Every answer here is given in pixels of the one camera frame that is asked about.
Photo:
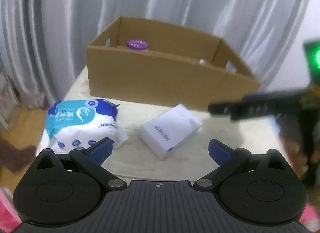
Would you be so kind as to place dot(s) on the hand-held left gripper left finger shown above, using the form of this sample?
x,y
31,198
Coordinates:
x,y
101,150

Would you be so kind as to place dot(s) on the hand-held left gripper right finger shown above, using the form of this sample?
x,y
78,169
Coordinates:
x,y
220,151

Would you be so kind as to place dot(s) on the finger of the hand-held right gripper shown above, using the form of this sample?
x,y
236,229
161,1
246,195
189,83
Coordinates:
x,y
221,109

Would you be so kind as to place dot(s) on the blue white wet wipes pack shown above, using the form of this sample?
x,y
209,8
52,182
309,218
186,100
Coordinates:
x,y
75,128

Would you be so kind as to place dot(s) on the red white toothpaste tube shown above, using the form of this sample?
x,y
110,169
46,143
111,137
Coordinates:
x,y
202,61

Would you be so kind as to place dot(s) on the small white box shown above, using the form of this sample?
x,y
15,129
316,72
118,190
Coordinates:
x,y
170,133

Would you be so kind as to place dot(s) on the brown cardboard box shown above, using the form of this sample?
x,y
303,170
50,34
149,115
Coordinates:
x,y
162,80

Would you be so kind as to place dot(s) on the purple lid air freshener jar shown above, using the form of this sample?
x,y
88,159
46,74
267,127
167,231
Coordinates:
x,y
137,44

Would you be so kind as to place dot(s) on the person's right hand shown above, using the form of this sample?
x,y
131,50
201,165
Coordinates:
x,y
293,153

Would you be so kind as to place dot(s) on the light blue object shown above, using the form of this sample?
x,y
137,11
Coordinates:
x,y
275,126

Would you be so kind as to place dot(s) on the white water dispenser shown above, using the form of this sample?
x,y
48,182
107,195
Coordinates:
x,y
7,90

